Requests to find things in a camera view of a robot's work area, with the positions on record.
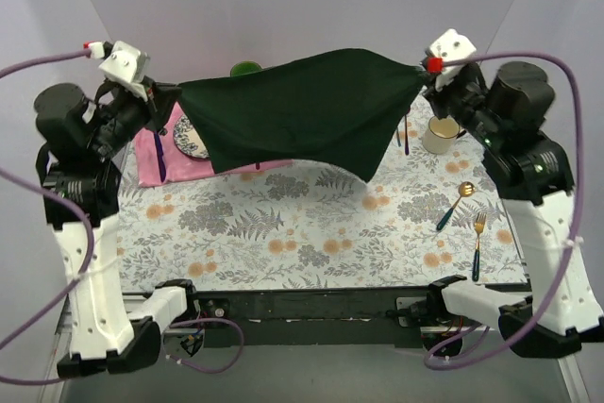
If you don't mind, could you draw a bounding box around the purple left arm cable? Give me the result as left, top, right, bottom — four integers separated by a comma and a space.
0, 46, 95, 385

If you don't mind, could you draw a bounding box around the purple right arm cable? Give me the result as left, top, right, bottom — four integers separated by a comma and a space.
423, 49, 585, 371

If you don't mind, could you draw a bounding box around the cream enamel mug black handle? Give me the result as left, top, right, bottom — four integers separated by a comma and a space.
422, 116, 465, 155

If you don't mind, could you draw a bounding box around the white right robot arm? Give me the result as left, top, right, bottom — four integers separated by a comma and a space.
407, 61, 603, 359

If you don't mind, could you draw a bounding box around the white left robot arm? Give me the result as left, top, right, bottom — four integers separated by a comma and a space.
34, 79, 201, 379

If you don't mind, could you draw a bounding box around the blue floral patterned plate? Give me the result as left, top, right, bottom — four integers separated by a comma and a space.
173, 115, 210, 160

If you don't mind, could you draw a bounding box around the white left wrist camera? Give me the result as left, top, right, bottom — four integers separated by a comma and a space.
83, 41, 149, 98

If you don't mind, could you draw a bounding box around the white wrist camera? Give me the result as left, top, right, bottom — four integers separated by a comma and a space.
83, 41, 149, 98
423, 28, 477, 92

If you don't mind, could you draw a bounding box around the purple blue knife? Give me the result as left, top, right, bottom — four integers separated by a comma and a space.
153, 132, 166, 183

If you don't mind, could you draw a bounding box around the purple metallic spoon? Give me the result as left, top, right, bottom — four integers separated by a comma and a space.
403, 114, 410, 156

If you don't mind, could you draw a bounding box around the green interior ceramic mug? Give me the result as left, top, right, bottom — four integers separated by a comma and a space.
229, 60, 262, 77

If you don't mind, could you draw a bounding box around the floral patterned tablecloth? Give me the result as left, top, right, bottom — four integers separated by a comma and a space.
117, 99, 525, 291

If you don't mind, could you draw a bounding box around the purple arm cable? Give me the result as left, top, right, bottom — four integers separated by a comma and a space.
0, 46, 95, 385
423, 49, 585, 371

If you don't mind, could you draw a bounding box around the gold fork teal handle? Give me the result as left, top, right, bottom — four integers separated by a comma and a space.
471, 212, 487, 282

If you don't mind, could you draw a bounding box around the dark green cloth napkin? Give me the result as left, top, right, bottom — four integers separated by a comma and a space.
179, 48, 423, 182

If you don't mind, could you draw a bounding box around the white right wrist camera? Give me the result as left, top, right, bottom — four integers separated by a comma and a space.
423, 28, 477, 92

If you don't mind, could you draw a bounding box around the pink cloth placemat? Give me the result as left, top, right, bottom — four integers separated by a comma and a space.
135, 103, 294, 189

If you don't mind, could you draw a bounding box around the gold spoon teal handle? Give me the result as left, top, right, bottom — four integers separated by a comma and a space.
436, 181, 476, 231

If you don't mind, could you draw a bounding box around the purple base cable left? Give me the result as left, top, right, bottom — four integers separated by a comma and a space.
162, 316, 244, 373

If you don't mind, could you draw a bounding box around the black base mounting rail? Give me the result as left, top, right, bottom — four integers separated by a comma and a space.
155, 279, 501, 352

